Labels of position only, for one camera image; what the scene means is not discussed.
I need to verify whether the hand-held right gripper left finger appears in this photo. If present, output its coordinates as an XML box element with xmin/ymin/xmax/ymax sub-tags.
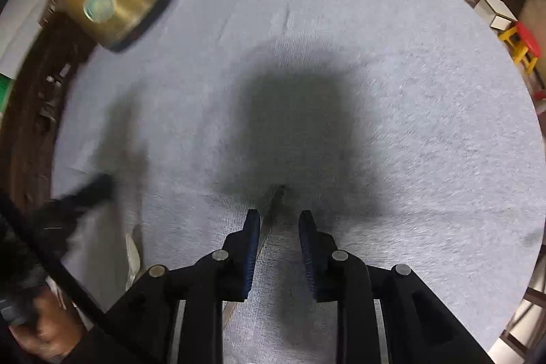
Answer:
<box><xmin>104</xmin><ymin>209</ymin><xmax>262</xmax><ymax>364</ymax></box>

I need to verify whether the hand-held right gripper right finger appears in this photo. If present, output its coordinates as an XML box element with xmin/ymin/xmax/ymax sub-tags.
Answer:
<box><xmin>298</xmin><ymin>210</ymin><xmax>495</xmax><ymax>364</ymax></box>

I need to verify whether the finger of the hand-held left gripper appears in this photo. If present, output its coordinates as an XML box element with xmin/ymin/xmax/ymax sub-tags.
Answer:
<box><xmin>55</xmin><ymin>173</ymin><xmax>115</xmax><ymax>215</ymax></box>

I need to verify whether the person's left hand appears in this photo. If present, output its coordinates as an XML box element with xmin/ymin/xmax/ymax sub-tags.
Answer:
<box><xmin>9</xmin><ymin>291</ymin><xmax>86</xmax><ymax>362</ymax></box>

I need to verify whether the carved wooden sideboard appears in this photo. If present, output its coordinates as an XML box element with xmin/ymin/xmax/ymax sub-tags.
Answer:
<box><xmin>0</xmin><ymin>14</ymin><xmax>92</xmax><ymax>211</ymax></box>

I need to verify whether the grey tablecloth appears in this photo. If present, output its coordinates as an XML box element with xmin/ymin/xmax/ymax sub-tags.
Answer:
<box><xmin>51</xmin><ymin>0</ymin><xmax>546</xmax><ymax>364</ymax></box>

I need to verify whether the brown wooden chair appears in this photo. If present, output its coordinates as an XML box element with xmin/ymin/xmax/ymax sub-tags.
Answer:
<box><xmin>495</xmin><ymin>287</ymin><xmax>546</xmax><ymax>360</ymax></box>

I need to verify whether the yellow stool red seat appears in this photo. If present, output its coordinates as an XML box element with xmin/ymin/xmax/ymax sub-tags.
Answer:
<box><xmin>499</xmin><ymin>21</ymin><xmax>540</xmax><ymax>75</ymax></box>

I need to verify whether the small white stool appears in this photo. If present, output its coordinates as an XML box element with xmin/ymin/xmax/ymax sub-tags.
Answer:
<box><xmin>478</xmin><ymin>0</ymin><xmax>519</xmax><ymax>30</ymax></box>

